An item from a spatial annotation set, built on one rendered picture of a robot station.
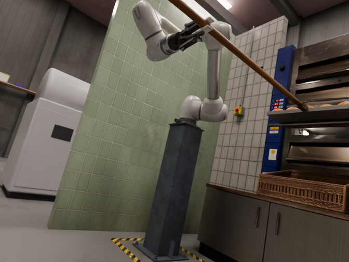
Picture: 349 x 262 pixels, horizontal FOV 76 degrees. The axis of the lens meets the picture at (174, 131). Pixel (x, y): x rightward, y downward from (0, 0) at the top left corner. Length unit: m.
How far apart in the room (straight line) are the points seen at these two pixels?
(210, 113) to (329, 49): 1.31
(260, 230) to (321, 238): 0.36
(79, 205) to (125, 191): 0.41
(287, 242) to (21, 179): 2.50
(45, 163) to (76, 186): 0.96
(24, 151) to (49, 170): 0.33
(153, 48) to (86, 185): 1.29
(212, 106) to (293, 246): 1.06
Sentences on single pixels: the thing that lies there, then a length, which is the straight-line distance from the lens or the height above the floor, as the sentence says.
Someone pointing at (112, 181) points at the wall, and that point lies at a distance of 2.11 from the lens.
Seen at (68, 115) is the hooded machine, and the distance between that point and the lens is 2.96.
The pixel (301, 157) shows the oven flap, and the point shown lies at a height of 0.97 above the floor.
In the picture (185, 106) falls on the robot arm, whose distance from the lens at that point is 1.89.
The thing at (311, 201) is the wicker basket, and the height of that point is 0.61.
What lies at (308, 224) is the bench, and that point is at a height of 0.48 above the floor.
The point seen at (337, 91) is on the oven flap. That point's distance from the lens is 2.39.
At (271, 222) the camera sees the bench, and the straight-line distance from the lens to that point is 1.72.
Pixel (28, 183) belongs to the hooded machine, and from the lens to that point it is 2.92.
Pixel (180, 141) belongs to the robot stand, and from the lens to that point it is 1.76.
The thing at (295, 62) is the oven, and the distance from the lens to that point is 2.69.
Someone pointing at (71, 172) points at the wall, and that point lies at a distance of 1.99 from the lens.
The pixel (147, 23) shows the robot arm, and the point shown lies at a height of 1.25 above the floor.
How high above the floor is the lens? 0.58
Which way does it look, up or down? 11 degrees up
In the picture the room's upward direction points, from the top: 13 degrees clockwise
